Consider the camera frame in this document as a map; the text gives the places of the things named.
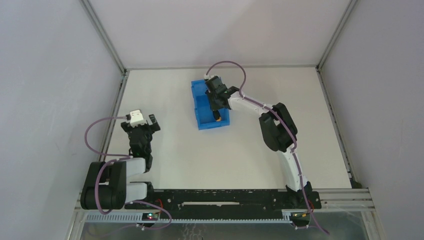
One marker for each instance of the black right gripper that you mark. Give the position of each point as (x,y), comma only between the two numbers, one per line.
(216,100)

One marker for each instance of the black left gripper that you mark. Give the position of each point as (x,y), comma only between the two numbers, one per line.
(140,128)

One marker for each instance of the orange black handled screwdriver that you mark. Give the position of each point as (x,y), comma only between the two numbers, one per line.
(217,116)

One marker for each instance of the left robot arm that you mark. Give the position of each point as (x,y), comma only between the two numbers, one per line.
(106,185)

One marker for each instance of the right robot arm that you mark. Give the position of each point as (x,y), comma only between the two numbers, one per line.
(276,124)

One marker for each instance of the blue plastic bin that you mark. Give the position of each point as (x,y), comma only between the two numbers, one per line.
(203,113)

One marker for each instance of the small electronics board with leds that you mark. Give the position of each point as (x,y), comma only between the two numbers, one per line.
(150,216)

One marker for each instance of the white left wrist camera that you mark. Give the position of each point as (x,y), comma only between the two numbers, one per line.
(136,118)

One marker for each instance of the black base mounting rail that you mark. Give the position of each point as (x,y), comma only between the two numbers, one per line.
(222,204)

